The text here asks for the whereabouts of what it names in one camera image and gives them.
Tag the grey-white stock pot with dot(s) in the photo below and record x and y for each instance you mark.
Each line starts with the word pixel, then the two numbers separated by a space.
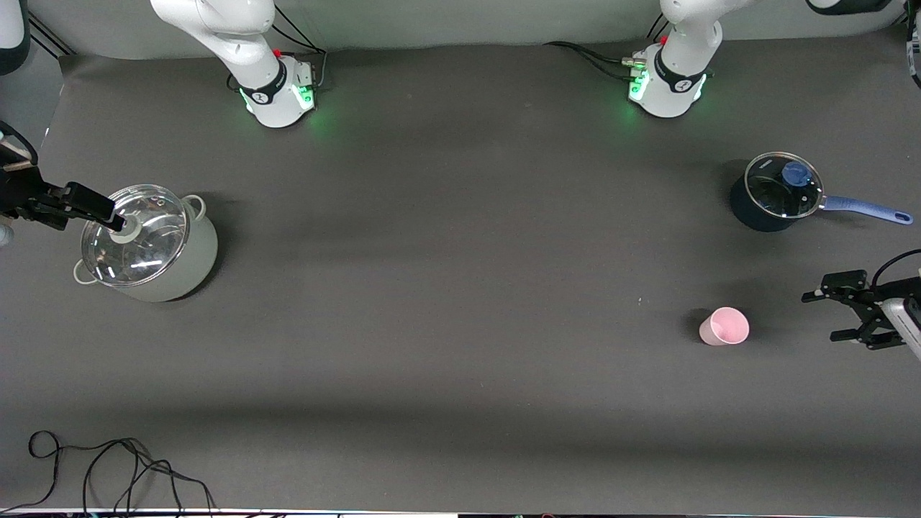
pixel 194 262

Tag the glass lid with grey knob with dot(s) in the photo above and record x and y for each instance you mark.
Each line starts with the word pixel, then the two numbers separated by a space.
pixel 144 252

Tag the dark blue saucepan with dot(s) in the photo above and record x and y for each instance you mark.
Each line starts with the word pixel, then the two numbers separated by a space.
pixel 748 212

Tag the glass lid with blue knob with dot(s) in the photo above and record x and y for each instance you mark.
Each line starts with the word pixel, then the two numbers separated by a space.
pixel 773 191

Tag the black frame rail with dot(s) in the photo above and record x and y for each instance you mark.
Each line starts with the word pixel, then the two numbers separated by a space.
pixel 52 37
pixel 903 26

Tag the pink plastic cup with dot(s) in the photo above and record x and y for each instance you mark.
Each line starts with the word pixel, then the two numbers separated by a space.
pixel 725 329

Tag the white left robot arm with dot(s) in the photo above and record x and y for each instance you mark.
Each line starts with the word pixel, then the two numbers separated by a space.
pixel 680 43

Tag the dark grey table mat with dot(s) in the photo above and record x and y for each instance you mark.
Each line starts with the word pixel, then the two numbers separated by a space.
pixel 460 252

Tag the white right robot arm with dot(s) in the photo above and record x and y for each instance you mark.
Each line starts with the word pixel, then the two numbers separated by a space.
pixel 245 43

